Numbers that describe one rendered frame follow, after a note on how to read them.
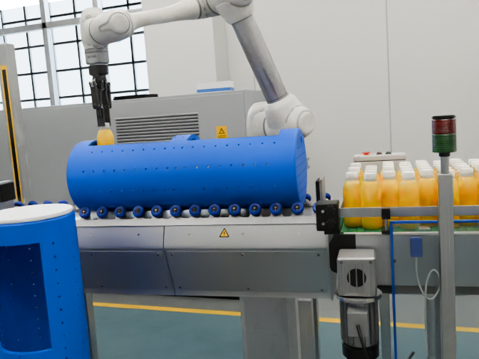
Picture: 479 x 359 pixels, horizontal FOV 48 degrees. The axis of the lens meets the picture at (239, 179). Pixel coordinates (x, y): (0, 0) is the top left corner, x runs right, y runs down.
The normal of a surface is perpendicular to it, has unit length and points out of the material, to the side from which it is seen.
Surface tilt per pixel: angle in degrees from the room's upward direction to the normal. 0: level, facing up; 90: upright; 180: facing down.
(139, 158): 59
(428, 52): 90
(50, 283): 90
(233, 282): 109
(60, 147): 90
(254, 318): 90
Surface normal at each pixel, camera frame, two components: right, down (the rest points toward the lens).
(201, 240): -0.26, -0.20
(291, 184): -0.22, 0.42
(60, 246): 0.83, 0.01
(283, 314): -0.34, 0.15
